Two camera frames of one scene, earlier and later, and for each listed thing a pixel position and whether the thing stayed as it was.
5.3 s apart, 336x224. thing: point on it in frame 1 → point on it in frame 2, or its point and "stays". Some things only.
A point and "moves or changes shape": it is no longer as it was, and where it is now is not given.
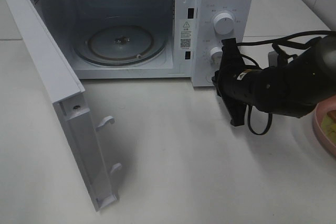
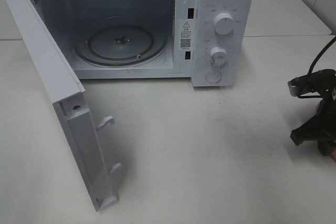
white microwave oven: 142,25 stays
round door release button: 209,77 stays
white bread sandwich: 328,126 moves or changes shape
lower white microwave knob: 216,55 stays
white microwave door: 82,132 stays
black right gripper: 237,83 → 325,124
